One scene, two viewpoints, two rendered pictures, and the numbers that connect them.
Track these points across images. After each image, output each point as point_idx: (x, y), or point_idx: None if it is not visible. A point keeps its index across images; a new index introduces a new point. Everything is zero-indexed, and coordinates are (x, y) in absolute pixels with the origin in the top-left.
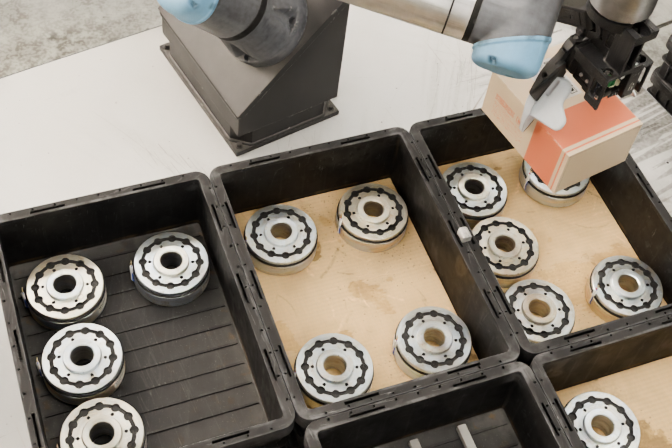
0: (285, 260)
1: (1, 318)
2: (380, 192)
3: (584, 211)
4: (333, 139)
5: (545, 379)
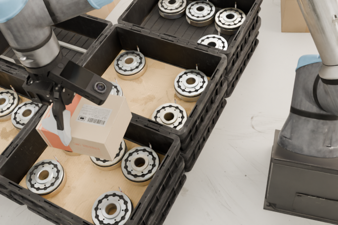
0: (178, 75)
1: (258, 38)
2: (174, 128)
3: (88, 210)
4: (249, 193)
5: None
